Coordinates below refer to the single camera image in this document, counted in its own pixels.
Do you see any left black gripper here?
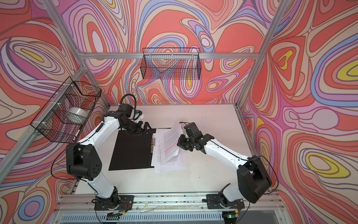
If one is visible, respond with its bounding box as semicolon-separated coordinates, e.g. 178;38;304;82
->
121;120;153;136

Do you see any white folder black inside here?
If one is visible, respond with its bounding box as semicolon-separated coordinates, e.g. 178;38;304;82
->
109;130;153;171

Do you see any printed paper sheet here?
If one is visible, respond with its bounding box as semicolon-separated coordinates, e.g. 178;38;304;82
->
151;129;187;174
160;122;183;165

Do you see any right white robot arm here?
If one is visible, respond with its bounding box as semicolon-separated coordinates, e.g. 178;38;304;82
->
177;122;272;208

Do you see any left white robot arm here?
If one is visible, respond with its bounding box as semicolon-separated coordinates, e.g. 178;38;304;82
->
66;111;156;211

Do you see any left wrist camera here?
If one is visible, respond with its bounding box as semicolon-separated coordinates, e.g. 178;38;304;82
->
117;103;134;118

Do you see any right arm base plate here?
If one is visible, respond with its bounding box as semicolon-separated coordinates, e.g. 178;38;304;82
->
202;193;245;210

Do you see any black wire basket back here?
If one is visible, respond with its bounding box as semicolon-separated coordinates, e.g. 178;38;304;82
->
140;47;201;80

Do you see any black wire basket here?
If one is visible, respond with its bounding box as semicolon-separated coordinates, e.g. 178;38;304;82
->
30;77;102;143
140;47;201;80

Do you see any black wire basket left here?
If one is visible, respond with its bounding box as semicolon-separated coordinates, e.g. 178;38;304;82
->
30;77;102;143

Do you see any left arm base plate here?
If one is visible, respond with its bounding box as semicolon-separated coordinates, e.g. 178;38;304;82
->
91;195;134;211

